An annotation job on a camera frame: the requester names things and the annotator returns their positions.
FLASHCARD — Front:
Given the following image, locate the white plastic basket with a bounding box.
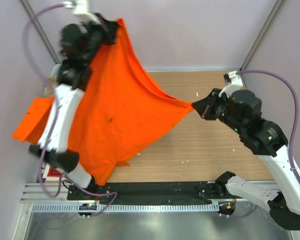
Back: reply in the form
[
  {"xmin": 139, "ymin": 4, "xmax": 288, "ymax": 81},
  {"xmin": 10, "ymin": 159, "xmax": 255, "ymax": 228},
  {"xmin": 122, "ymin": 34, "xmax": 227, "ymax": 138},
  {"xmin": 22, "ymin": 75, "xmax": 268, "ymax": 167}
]
[{"xmin": 48, "ymin": 63, "xmax": 62, "ymax": 79}]

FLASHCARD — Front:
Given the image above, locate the red coca cola t shirt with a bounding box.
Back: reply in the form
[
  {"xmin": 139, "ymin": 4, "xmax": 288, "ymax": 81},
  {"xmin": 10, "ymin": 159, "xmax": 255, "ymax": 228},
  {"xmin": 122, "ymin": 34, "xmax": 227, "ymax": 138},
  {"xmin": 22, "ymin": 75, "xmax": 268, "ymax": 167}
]
[{"xmin": 41, "ymin": 164, "xmax": 61, "ymax": 182}]

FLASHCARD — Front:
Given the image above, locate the aluminium frame rail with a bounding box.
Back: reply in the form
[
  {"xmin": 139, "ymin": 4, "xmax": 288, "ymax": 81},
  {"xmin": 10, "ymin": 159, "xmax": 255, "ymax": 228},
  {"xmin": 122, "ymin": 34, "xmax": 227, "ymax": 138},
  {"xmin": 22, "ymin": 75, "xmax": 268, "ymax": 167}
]
[{"xmin": 20, "ymin": 180, "xmax": 280, "ymax": 203}]

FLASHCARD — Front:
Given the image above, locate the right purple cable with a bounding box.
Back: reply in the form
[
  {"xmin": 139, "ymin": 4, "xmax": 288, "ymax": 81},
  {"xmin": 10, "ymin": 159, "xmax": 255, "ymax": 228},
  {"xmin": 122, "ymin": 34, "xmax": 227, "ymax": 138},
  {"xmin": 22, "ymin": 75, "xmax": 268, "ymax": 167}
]
[{"xmin": 218, "ymin": 69, "xmax": 300, "ymax": 219}]

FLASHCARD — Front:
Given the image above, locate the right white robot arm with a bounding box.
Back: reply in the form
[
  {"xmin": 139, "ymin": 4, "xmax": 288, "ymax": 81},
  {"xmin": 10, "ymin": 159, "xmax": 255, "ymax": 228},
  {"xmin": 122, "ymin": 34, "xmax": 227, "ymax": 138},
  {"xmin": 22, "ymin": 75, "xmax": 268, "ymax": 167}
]
[{"xmin": 191, "ymin": 88, "xmax": 300, "ymax": 231}]

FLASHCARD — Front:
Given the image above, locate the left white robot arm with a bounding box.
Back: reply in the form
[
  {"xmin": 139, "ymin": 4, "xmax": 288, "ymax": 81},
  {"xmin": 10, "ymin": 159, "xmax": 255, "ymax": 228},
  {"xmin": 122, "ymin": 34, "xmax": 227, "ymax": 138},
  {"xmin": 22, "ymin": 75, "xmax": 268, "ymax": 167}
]
[{"xmin": 29, "ymin": 13, "xmax": 118, "ymax": 200}]

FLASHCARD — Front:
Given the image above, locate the orange t shirt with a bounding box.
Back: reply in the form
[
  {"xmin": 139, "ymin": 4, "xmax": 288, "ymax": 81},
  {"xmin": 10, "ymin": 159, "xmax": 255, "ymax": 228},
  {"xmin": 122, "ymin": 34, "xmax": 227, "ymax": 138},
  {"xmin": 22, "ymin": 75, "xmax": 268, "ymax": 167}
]
[{"xmin": 11, "ymin": 17, "xmax": 195, "ymax": 187}]

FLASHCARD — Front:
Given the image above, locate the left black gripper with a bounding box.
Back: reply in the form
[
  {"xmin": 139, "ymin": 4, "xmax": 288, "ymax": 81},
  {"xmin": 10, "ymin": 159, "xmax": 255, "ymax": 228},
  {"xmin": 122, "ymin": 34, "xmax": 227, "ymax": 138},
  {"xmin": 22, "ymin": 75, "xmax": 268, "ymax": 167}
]
[{"xmin": 81, "ymin": 14, "xmax": 121, "ymax": 66}]

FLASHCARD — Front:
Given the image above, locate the beige t shirt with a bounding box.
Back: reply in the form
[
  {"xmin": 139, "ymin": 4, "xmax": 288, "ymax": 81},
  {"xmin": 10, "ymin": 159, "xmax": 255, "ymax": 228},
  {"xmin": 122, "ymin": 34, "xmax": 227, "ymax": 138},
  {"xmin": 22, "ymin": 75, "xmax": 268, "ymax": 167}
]
[{"xmin": 42, "ymin": 75, "xmax": 59, "ymax": 98}]

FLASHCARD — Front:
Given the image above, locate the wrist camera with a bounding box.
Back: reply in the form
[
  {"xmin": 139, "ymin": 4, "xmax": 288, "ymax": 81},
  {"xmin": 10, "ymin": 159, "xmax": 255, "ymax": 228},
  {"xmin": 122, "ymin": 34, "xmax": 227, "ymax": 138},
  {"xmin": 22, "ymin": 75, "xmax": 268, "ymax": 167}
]
[
  {"xmin": 62, "ymin": 0, "xmax": 101, "ymax": 25},
  {"xmin": 218, "ymin": 71, "xmax": 243, "ymax": 97}
]

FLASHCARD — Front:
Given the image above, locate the white slotted cable duct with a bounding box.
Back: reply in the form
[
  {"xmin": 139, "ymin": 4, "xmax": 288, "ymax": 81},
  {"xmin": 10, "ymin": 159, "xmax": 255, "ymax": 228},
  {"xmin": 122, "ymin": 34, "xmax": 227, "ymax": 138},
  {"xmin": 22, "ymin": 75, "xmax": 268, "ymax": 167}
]
[{"xmin": 32, "ymin": 202, "xmax": 219, "ymax": 213}]

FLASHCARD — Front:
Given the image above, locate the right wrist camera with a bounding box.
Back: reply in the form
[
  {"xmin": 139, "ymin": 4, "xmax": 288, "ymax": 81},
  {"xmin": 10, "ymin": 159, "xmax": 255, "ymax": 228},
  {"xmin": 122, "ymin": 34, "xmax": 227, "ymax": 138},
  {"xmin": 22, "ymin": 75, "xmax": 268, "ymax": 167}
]
[{"xmin": 218, "ymin": 71, "xmax": 243, "ymax": 97}]

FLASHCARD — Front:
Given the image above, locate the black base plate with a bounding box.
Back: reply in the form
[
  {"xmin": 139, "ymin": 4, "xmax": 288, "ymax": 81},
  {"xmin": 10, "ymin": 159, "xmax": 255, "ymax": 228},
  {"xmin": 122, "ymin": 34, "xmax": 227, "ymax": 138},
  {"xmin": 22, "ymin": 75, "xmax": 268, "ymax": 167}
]
[{"xmin": 66, "ymin": 181, "xmax": 238, "ymax": 206}]

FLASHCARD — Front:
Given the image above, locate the purple cable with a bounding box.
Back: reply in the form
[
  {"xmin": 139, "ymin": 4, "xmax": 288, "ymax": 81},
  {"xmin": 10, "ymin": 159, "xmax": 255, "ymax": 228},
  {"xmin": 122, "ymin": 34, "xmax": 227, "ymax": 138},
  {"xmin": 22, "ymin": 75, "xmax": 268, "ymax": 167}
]
[
  {"xmin": 218, "ymin": 69, "xmax": 300, "ymax": 219},
  {"xmin": 22, "ymin": 3, "xmax": 118, "ymax": 217}
]

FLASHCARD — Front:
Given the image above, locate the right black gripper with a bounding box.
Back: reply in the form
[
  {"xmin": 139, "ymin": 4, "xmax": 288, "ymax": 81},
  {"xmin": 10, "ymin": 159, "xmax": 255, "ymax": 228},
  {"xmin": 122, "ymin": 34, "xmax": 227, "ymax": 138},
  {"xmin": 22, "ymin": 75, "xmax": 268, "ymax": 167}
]
[{"xmin": 191, "ymin": 88, "xmax": 245, "ymax": 135}]

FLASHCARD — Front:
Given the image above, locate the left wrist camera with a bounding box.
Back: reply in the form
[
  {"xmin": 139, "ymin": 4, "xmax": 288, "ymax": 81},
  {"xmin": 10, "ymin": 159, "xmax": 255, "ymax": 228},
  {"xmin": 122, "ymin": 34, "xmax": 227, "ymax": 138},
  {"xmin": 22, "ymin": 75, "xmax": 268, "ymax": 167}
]
[{"xmin": 62, "ymin": 0, "xmax": 101, "ymax": 25}]

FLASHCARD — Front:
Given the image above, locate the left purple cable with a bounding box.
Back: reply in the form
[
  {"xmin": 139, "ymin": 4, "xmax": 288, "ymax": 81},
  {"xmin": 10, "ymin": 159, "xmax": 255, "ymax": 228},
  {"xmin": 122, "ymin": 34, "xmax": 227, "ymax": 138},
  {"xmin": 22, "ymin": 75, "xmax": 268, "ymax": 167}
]
[{"xmin": 22, "ymin": 3, "xmax": 118, "ymax": 217}]

